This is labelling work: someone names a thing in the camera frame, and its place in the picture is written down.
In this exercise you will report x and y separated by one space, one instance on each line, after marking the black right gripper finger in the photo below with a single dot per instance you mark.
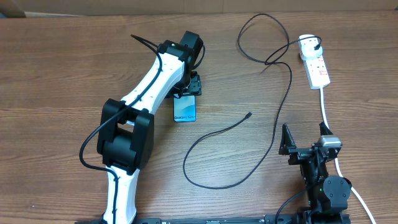
324 130
287 144

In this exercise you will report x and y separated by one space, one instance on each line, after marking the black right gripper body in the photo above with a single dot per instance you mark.
299 155

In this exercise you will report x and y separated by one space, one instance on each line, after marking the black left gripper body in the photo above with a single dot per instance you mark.
194 86

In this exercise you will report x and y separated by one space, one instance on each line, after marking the Samsung Galaxy smartphone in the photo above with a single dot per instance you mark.
185 109

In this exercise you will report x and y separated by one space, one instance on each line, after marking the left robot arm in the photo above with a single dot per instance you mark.
126 132

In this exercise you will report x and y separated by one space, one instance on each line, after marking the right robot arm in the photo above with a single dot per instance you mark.
327 194

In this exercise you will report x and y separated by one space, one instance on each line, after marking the white power strip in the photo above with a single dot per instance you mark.
317 73

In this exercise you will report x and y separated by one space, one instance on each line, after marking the white wall charger plug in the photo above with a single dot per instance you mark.
310 47

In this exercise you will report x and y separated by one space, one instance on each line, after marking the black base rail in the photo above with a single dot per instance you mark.
267 219

